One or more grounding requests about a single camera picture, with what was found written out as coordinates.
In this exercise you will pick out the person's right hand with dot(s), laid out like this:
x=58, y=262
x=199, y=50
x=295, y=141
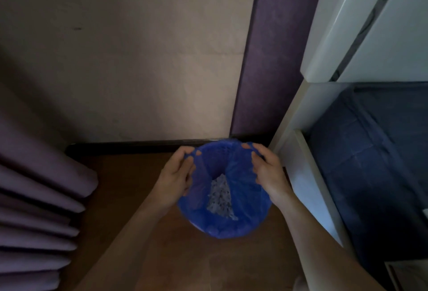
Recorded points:
x=271, y=177

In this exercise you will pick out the person's left hand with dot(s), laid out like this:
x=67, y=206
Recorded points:
x=171, y=180

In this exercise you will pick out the person's right thumb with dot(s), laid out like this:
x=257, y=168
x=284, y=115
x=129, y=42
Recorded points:
x=256, y=163

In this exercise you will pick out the person's left thumb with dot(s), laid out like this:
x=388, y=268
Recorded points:
x=190, y=177

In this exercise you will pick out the blue plastic trash bag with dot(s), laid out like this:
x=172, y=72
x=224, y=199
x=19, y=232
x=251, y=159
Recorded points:
x=240, y=210

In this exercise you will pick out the person's right forearm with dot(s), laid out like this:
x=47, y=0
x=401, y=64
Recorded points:
x=321, y=250

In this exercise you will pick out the person's left forearm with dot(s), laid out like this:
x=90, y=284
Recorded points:
x=123, y=250

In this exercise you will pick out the crumpled patterned paper scrap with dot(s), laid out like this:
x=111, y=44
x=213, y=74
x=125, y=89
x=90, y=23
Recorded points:
x=221, y=198

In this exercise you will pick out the blue perforated waste bin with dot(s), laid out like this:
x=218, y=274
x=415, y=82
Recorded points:
x=217, y=148

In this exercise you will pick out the dark wooden baseboard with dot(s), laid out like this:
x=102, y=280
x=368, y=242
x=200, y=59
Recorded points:
x=133, y=147

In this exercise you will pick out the dark blue folded fabric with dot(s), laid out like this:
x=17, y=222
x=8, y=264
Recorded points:
x=374, y=167

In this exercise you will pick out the purple pleated curtain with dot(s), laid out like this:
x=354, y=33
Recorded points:
x=33, y=207

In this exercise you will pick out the white door with mirror strip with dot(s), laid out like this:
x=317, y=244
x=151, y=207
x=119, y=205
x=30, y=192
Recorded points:
x=394, y=33

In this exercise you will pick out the white wardrobe frame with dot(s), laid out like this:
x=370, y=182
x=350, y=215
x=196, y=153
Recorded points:
x=311, y=193

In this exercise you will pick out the purple padded wall panel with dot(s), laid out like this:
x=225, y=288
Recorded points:
x=270, y=60

